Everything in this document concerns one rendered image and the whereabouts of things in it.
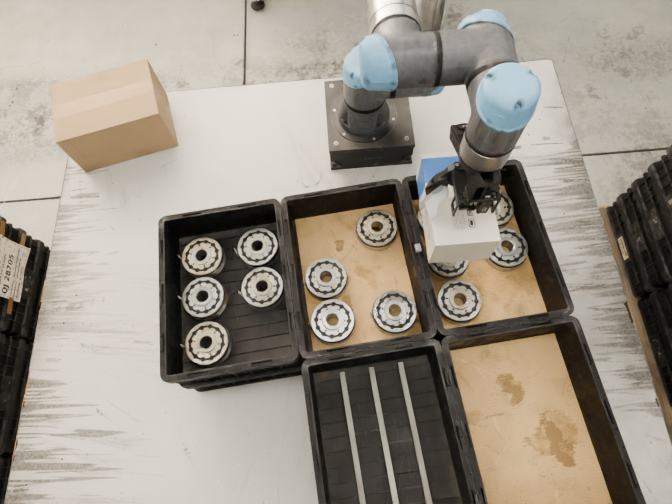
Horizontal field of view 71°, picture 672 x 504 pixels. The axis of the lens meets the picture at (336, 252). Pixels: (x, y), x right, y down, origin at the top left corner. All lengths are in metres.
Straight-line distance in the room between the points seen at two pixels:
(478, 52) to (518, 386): 0.74
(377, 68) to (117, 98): 1.03
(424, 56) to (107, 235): 1.12
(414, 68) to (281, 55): 2.10
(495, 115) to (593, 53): 2.34
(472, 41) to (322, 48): 2.10
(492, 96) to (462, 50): 0.10
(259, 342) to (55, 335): 0.61
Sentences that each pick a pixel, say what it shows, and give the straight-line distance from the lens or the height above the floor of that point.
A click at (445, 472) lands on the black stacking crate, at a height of 0.83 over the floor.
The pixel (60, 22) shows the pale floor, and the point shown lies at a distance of 3.43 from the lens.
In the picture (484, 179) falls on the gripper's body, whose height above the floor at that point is 1.30.
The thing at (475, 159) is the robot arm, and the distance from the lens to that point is 0.73.
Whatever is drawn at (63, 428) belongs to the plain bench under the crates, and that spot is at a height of 0.70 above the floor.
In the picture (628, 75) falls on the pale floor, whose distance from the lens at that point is 2.94.
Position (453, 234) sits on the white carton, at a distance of 0.89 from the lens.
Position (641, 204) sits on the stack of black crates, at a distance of 2.03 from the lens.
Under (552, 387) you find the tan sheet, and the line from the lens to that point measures 1.19.
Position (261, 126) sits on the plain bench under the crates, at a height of 0.70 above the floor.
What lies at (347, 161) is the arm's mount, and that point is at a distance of 1.43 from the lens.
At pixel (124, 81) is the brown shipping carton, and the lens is 1.62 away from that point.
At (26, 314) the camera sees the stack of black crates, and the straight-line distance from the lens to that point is 2.13.
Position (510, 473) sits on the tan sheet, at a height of 0.83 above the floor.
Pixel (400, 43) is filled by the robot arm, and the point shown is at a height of 1.44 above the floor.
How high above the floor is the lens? 1.93
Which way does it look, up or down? 68 degrees down
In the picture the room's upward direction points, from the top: 7 degrees counter-clockwise
